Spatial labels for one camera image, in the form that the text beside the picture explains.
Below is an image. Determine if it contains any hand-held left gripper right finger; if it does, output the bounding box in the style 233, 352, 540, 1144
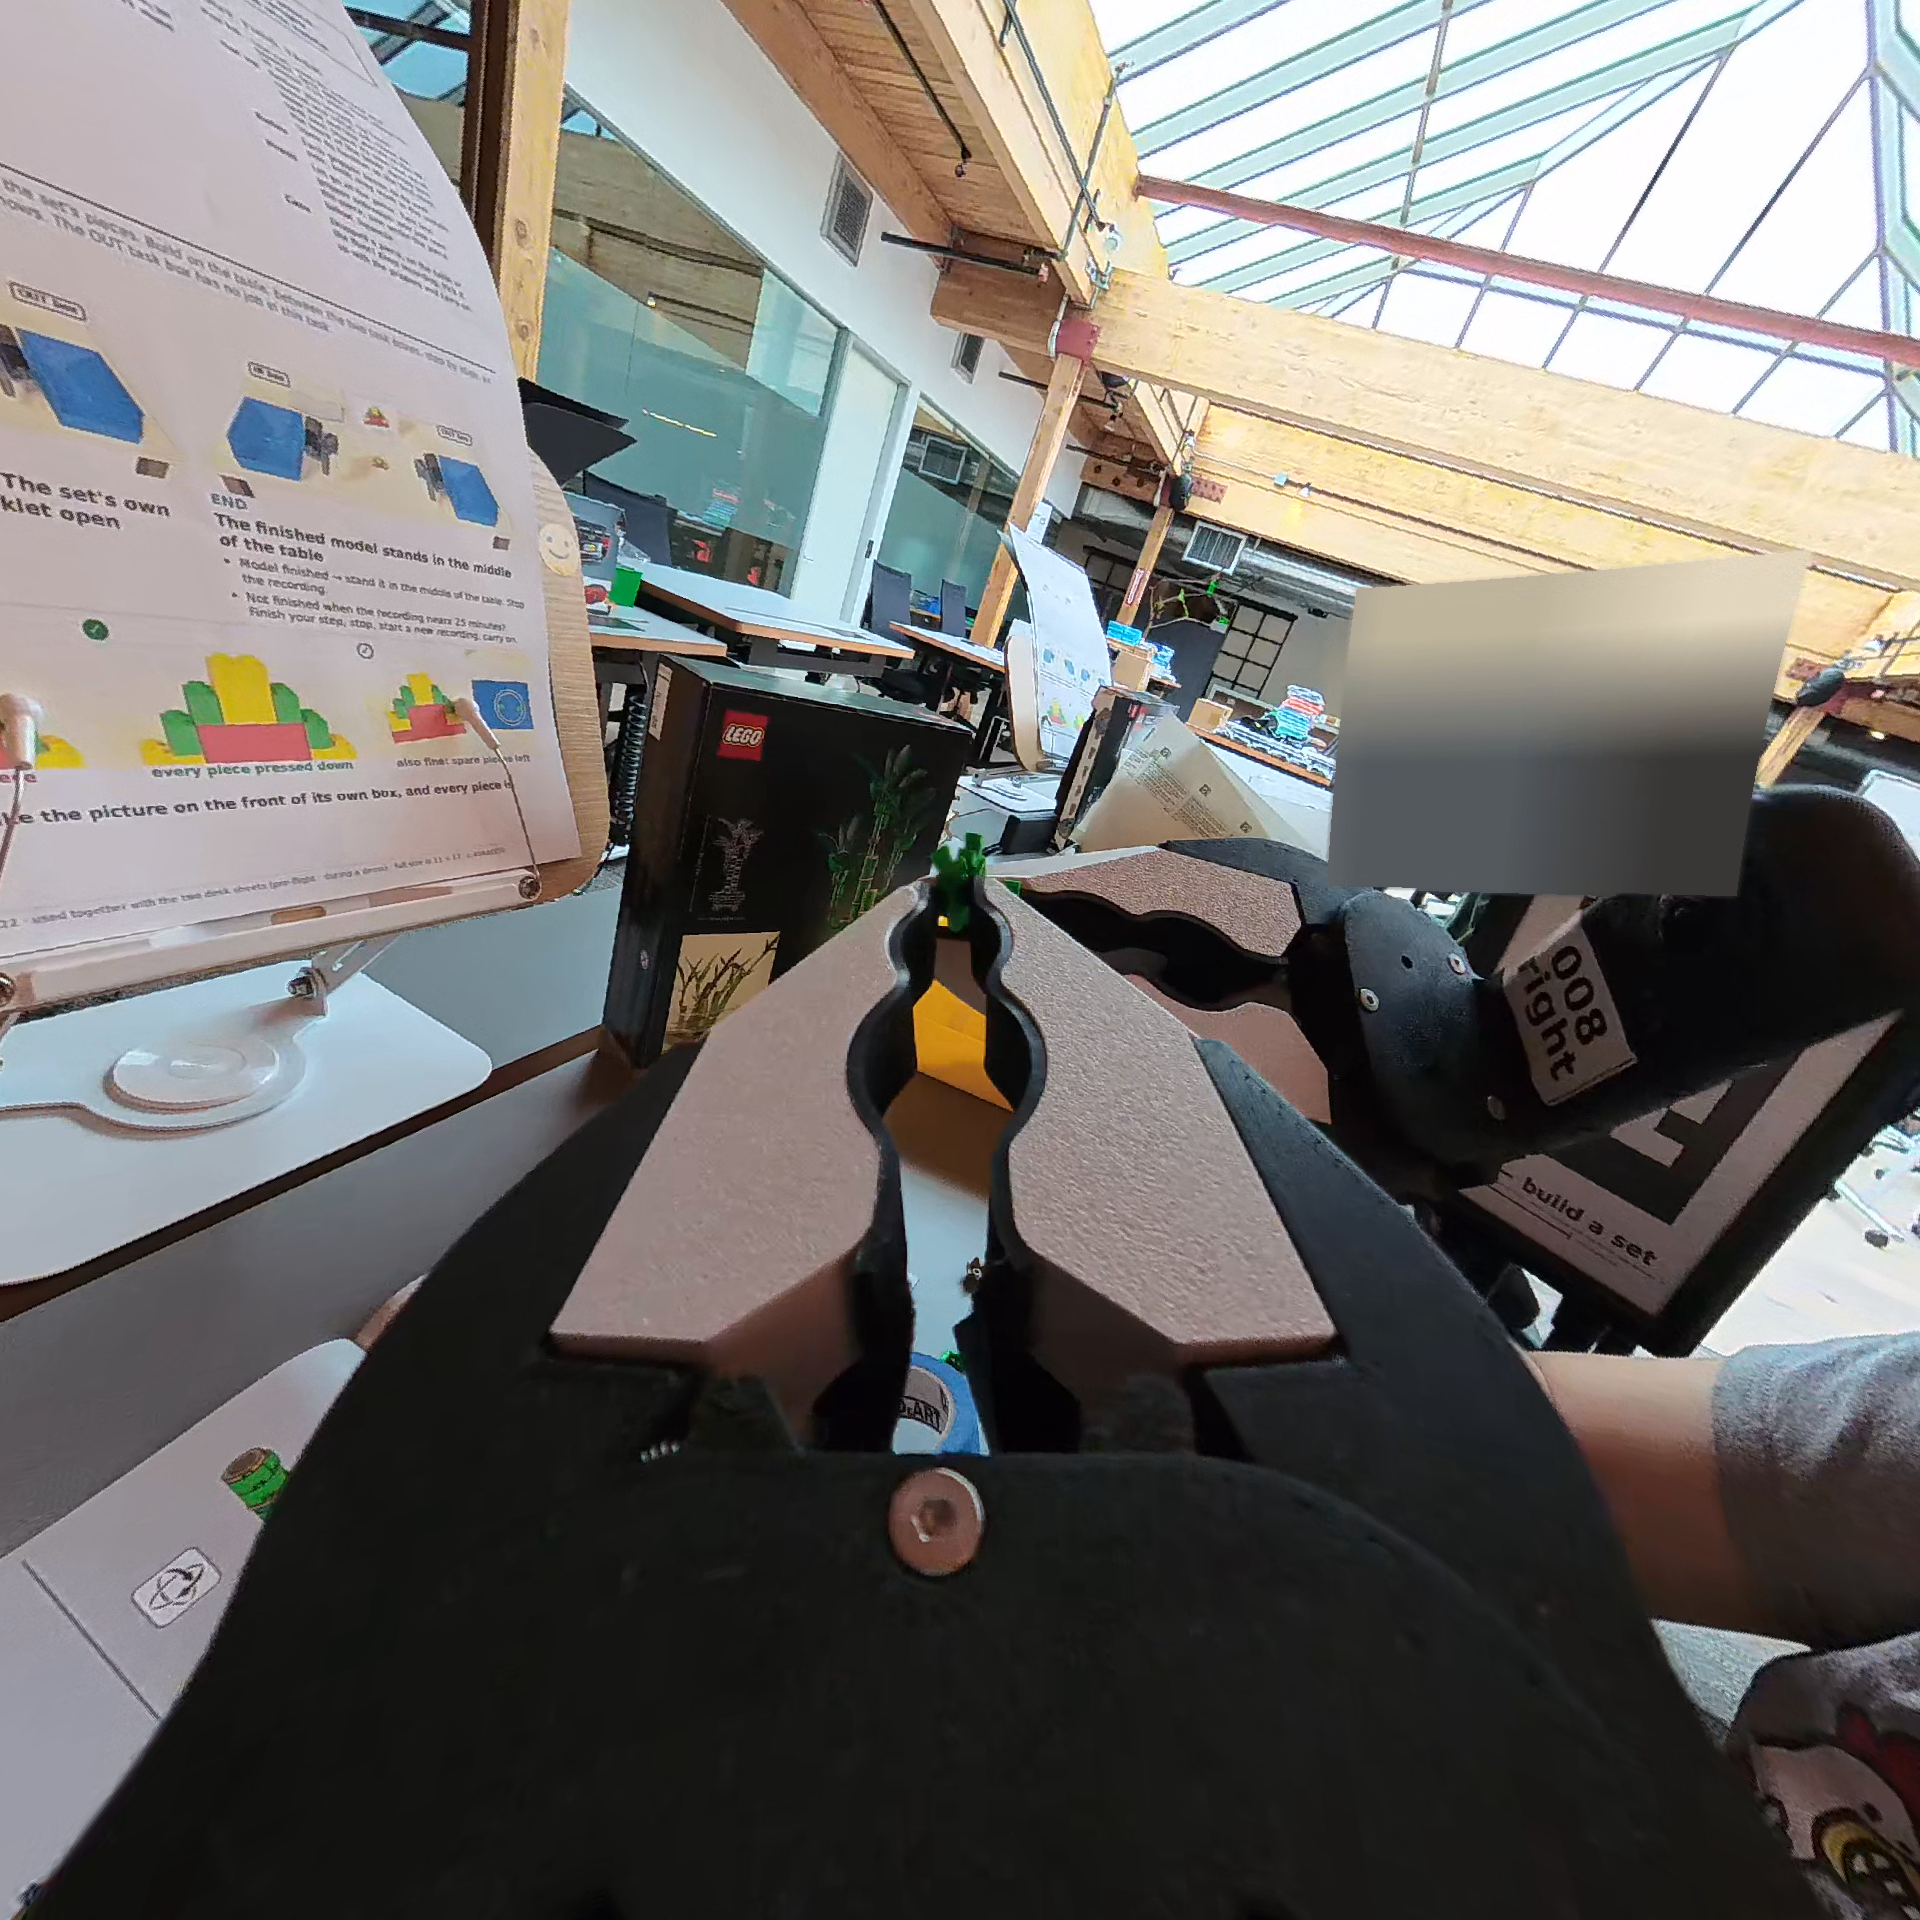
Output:
961, 875, 1341, 1453

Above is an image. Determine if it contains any white printed instruction sheet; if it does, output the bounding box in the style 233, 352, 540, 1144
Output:
0, 0, 585, 962

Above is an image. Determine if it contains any grey printed shirt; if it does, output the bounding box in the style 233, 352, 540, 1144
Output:
1710, 1331, 1920, 1920

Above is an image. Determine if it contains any white lego instruction booklet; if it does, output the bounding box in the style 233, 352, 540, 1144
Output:
0, 1333, 372, 1910

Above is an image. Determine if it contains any folded paper sheet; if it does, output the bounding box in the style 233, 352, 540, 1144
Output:
1072, 715, 1339, 859

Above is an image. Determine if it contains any black lego box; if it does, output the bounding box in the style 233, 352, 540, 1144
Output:
600, 653, 981, 1069

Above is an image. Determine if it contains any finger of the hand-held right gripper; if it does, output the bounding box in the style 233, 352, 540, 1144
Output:
1020, 844, 1311, 966
1117, 972, 1339, 1127

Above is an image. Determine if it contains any yellow plastic bin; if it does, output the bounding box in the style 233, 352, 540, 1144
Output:
913, 929, 1026, 1116

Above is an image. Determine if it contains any instruction sheet stand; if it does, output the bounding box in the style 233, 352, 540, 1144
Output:
1003, 523, 1122, 769

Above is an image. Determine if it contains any white sheet stand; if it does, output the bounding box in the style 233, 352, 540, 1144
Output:
0, 870, 546, 1287

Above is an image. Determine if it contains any black framed sign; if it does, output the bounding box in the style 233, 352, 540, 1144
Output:
1455, 1015, 1920, 1360

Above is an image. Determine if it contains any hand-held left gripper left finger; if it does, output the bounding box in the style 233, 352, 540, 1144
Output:
552, 881, 963, 1453

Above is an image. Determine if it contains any wooden office desk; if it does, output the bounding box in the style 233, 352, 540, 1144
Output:
589, 562, 921, 680

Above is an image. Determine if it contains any blue tape roll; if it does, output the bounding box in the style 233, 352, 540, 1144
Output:
894, 1350, 987, 1458

